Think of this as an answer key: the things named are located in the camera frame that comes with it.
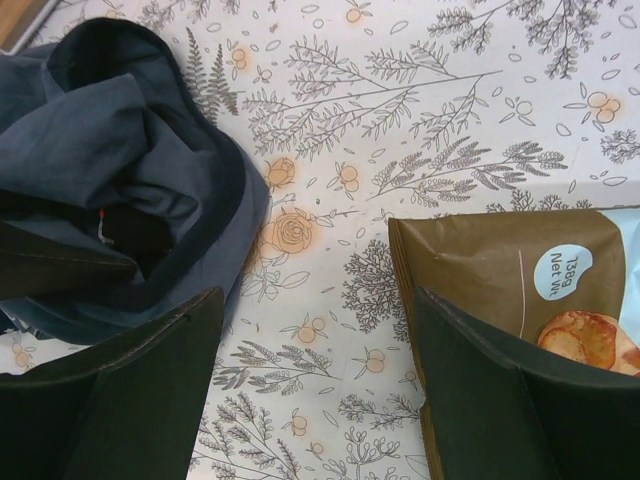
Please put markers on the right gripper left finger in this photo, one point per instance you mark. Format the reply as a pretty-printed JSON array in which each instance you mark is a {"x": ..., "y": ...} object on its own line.
[{"x": 126, "y": 408}]

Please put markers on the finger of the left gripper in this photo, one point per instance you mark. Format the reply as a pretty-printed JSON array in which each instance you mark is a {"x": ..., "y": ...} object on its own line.
[{"x": 33, "y": 265}]

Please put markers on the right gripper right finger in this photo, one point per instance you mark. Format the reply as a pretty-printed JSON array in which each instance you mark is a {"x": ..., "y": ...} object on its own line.
[{"x": 498, "y": 407}]

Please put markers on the navy blue printed t-shirt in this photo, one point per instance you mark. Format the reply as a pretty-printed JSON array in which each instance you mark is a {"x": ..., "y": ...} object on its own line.
[{"x": 103, "y": 148}]

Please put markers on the cassava chips bag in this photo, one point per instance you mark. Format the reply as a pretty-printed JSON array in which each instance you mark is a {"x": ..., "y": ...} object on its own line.
[{"x": 564, "y": 281}]

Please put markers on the floral patterned table mat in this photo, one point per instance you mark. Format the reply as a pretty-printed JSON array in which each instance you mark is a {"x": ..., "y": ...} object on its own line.
[{"x": 356, "y": 113}]

